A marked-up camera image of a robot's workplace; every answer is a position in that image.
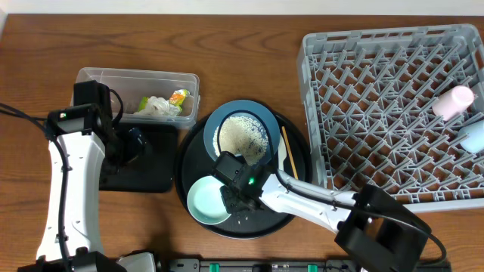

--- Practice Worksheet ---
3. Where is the yellow green snack wrapper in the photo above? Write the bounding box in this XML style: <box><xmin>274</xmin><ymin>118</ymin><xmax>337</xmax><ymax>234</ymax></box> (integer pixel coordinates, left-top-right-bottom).
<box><xmin>136</xmin><ymin>88</ymin><xmax>191</xmax><ymax>114</ymax></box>

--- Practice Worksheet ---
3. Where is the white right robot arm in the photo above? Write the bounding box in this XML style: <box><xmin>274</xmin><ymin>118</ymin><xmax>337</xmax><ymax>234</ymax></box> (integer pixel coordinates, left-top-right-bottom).
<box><xmin>213</xmin><ymin>152</ymin><xmax>431</xmax><ymax>271</ymax></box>

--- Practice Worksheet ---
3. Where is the grey plastic dishwasher rack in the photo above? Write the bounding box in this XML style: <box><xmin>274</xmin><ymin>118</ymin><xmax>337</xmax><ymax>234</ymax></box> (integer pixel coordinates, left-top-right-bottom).
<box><xmin>297</xmin><ymin>24</ymin><xmax>483</xmax><ymax>213</ymax></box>

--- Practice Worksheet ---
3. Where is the white plastic spoon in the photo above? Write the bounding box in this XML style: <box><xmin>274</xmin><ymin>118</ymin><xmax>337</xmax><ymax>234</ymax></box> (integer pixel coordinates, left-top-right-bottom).
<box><xmin>278</xmin><ymin>134</ymin><xmax>287</xmax><ymax>171</ymax></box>

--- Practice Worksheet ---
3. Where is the pink cup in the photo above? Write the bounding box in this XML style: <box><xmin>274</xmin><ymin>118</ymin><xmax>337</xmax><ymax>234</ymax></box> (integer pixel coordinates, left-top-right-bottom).
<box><xmin>432</xmin><ymin>85</ymin><xmax>475</xmax><ymax>121</ymax></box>

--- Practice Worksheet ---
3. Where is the clear plastic waste bin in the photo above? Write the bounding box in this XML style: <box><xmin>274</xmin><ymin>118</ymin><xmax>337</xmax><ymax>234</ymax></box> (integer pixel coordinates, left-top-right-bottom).
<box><xmin>76</xmin><ymin>67</ymin><xmax>200</xmax><ymax>129</ymax></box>

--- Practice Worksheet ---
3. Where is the round black serving tray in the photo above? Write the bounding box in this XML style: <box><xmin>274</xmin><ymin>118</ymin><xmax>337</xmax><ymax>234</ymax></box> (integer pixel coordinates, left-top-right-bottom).
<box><xmin>175</xmin><ymin>110</ymin><xmax>313</xmax><ymax>240</ymax></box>

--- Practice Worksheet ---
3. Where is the black rectangular tray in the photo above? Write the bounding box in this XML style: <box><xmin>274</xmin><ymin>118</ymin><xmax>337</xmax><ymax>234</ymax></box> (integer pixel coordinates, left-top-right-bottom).
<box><xmin>99</xmin><ymin>123</ymin><xmax>178</xmax><ymax>193</ymax></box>

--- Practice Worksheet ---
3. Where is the light blue cup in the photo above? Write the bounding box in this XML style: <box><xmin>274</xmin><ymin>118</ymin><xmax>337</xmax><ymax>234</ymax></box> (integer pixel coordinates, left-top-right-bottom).
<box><xmin>458</xmin><ymin>120</ymin><xmax>484</xmax><ymax>153</ymax></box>

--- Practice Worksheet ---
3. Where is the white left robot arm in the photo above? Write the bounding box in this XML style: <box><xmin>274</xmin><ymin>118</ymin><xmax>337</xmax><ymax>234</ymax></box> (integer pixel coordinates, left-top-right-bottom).
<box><xmin>21</xmin><ymin>80</ymin><xmax>160</xmax><ymax>271</ymax></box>

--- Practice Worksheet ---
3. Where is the blue plate with rice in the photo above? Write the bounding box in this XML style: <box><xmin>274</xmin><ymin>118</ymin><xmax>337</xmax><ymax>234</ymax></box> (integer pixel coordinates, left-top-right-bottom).
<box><xmin>203</xmin><ymin>100</ymin><xmax>280</xmax><ymax>167</ymax></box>

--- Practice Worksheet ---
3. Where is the black aluminium rail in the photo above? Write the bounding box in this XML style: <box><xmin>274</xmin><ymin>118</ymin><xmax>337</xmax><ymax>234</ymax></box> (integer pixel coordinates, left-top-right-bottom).
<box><xmin>168</xmin><ymin>258</ymin><xmax>453</xmax><ymax>272</ymax></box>

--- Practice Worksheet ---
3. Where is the green bowl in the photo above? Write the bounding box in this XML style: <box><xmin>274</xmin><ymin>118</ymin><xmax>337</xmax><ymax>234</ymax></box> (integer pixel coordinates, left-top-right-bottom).
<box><xmin>187</xmin><ymin>175</ymin><xmax>231</xmax><ymax>225</ymax></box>

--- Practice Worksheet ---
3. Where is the wooden chopstick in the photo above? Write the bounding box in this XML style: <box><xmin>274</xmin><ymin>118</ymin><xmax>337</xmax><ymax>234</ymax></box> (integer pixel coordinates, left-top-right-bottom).
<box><xmin>281</xmin><ymin>126</ymin><xmax>299</xmax><ymax>179</ymax></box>

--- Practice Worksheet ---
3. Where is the white paper napkin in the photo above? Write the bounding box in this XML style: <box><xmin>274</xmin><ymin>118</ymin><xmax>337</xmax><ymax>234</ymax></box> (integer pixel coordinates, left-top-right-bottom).
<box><xmin>135</xmin><ymin>96</ymin><xmax>182</xmax><ymax>116</ymax></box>

